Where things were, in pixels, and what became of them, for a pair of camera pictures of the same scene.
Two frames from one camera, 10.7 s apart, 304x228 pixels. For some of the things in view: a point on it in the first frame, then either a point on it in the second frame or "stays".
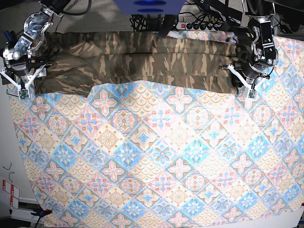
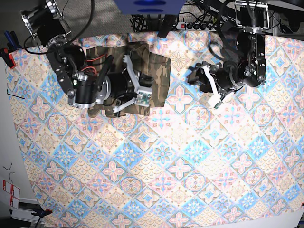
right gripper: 245,75 to 217,79
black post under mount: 168,22 stays
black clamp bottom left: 41,213 stays
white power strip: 194,26 stays
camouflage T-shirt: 78,61 to 155,65
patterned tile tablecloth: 146,155 stays
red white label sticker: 14,192 stays
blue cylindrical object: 10,38 stays
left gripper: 22,72 to 123,85
